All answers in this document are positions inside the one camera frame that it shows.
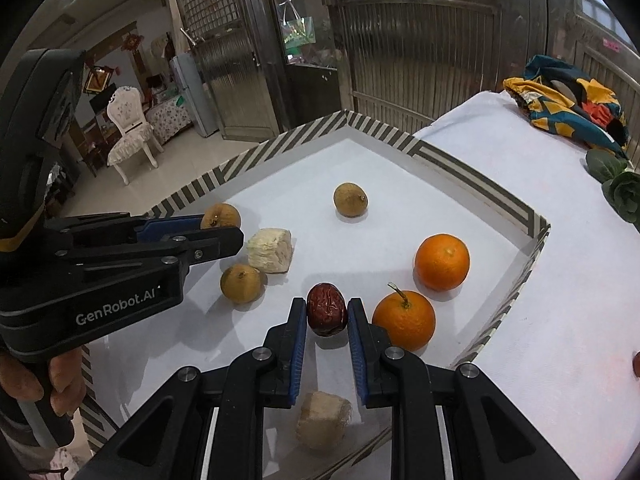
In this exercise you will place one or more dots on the white ornate chair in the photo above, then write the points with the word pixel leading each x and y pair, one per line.
pixel 131 130

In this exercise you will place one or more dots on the stainless steel door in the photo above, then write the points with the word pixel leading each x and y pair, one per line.
pixel 425 45

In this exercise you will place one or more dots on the steel grid door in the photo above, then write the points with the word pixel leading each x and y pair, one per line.
pixel 220 45

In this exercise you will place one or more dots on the metal fence panel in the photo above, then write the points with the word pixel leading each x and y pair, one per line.
pixel 607 60

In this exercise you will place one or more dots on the red date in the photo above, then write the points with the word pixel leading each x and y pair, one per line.
pixel 326 310

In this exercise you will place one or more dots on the grey refrigerator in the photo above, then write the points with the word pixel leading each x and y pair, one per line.
pixel 192 95

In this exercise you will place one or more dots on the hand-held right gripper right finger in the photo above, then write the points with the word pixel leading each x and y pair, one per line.
pixel 356 350

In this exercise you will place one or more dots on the brown longan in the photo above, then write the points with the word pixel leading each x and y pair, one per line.
pixel 242 284
pixel 220 216
pixel 351 200

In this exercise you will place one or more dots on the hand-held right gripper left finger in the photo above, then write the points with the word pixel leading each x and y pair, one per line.
pixel 299 350

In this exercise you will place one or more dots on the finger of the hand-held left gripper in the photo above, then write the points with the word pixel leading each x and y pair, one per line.
pixel 165 225
pixel 170 249

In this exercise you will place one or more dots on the colourful patterned cloth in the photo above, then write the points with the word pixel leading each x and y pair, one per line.
pixel 565 100

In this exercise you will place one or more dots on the striped cardboard box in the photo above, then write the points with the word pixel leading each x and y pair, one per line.
pixel 350 165

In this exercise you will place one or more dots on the green leafy vegetable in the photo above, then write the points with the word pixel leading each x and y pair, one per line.
pixel 620 190

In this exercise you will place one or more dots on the green hanging bag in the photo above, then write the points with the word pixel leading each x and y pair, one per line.
pixel 298 27

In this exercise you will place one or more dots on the person's left hand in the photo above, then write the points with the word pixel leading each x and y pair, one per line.
pixel 27 377

